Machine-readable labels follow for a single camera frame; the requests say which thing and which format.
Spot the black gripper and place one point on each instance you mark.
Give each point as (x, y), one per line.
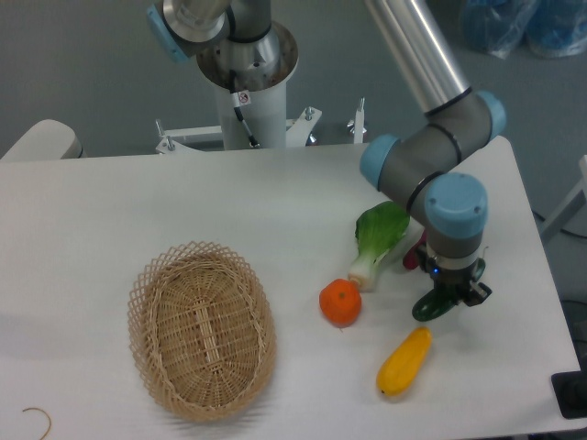
(451, 277)

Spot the dark green cucumber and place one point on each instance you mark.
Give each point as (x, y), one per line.
(433, 308)

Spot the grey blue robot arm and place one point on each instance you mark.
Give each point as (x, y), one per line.
(418, 173)

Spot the magenta sweet potato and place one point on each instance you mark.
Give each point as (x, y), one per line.
(410, 259)

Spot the green bok choy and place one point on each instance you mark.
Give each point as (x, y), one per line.
(377, 231)

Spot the yellow squash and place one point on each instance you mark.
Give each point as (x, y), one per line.
(399, 370)

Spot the orange tangerine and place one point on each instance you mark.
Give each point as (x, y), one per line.
(340, 302)

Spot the black device at table edge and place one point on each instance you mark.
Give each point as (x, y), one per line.
(570, 391)

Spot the woven wicker basket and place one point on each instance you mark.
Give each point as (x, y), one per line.
(201, 332)

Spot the blue plastic bag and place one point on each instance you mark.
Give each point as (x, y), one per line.
(551, 29)

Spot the white chair back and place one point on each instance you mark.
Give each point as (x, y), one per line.
(47, 140)

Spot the white frame at right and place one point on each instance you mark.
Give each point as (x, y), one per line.
(570, 205)

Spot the white pedestal base frame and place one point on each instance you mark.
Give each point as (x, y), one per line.
(299, 132)

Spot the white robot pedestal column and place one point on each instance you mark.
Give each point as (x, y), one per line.
(249, 82)

